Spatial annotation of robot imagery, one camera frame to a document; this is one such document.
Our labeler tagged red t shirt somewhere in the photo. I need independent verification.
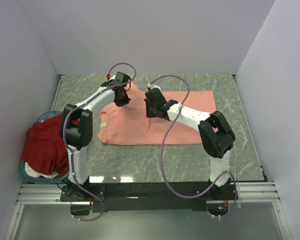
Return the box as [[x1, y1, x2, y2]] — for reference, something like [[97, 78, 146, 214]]
[[21, 114, 69, 176]]

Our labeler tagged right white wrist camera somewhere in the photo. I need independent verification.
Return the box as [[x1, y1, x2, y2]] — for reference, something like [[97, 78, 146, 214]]
[[147, 83, 161, 91]]

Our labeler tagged teal plastic laundry basket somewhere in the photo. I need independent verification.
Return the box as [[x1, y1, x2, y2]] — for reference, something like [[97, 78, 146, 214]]
[[18, 110, 69, 185]]

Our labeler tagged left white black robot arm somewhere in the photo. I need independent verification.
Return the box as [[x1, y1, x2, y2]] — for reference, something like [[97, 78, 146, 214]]
[[59, 72, 132, 201]]

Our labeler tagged black base crossbar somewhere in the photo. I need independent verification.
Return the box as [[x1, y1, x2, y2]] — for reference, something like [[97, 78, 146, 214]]
[[60, 181, 238, 216]]

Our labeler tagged aluminium frame rail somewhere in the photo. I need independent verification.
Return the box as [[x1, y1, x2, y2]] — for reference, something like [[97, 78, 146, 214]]
[[14, 183, 66, 205]]

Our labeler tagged salmon pink t shirt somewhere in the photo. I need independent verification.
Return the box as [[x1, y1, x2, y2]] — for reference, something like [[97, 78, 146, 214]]
[[97, 84, 216, 146]]

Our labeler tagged white t shirt in basket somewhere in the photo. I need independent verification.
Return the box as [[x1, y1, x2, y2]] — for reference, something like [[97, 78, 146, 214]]
[[22, 161, 60, 179]]

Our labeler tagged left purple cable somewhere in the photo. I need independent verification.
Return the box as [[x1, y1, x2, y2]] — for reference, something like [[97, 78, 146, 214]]
[[62, 62, 137, 201]]

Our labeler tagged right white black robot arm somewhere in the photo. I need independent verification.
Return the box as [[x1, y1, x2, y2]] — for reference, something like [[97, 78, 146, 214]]
[[145, 86, 236, 200]]

